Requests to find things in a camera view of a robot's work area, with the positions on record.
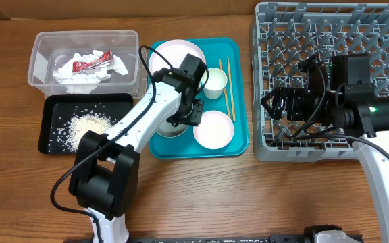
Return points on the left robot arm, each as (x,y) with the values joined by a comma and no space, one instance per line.
(105,174)

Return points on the grey bowl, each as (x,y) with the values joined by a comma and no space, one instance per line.
(169,131)

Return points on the white paper cup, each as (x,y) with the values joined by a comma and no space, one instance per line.
(214,82)

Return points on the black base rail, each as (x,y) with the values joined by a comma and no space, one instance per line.
(275,238)

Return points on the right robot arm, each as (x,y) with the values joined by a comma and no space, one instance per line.
(339,102)

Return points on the grey dishwasher rack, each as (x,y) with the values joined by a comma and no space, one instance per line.
(283,34)

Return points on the wooden chopstick left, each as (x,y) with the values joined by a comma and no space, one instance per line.
(225,90)

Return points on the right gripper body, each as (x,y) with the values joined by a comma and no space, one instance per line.
(300,107)

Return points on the clear plastic bin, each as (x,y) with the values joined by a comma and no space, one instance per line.
(52,50)

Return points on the black plastic tray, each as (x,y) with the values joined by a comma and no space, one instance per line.
(120,106)

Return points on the small white bowl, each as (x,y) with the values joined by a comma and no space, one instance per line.
(215,130)

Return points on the large white plate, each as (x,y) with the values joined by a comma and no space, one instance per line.
(174,51)

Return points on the white rice pile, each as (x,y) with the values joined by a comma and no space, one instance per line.
(70,122)

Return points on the red snack wrapper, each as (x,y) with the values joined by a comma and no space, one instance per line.
(102,61)

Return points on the teal serving tray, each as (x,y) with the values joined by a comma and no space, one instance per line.
(185,146)

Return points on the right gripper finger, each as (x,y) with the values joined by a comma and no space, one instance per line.
(271,111)
(274,93)

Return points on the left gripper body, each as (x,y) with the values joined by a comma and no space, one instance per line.
(191,113)

